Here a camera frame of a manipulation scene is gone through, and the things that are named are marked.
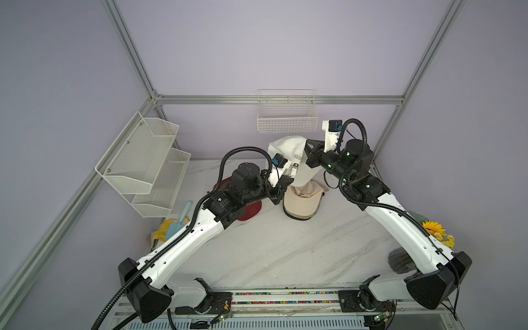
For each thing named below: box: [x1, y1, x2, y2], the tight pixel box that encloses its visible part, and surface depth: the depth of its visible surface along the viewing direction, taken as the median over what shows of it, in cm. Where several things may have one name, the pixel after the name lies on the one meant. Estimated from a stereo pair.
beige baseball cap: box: [283, 180, 325, 220], surface depth 97 cm
